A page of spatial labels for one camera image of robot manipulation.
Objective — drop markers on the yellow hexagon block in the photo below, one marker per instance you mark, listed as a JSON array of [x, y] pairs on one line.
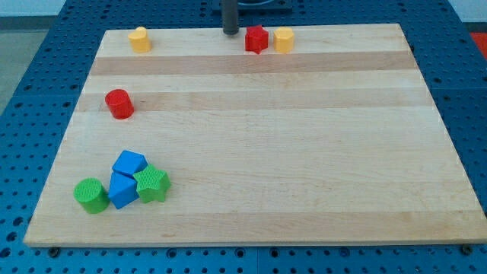
[[283, 39]]

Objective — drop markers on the yellow heart block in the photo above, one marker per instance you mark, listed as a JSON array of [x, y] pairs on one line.
[[139, 40]]

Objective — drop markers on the wooden board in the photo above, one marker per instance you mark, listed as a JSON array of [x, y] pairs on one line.
[[339, 142]]

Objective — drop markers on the red star block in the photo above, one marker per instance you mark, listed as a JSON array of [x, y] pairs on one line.
[[256, 39]]

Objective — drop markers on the green star block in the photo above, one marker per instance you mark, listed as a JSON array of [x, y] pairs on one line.
[[152, 184]]

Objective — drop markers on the blue cube block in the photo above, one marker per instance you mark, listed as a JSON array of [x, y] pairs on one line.
[[128, 163]]

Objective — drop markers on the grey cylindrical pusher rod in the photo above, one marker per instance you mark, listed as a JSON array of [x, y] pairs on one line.
[[229, 16]]

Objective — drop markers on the red cylinder block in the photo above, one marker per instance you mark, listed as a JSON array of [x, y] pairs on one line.
[[119, 104]]

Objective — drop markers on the blue triangle block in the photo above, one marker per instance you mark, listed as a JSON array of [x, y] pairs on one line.
[[122, 190]]

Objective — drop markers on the green cylinder block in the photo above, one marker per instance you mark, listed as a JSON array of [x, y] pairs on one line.
[[91, 195]]

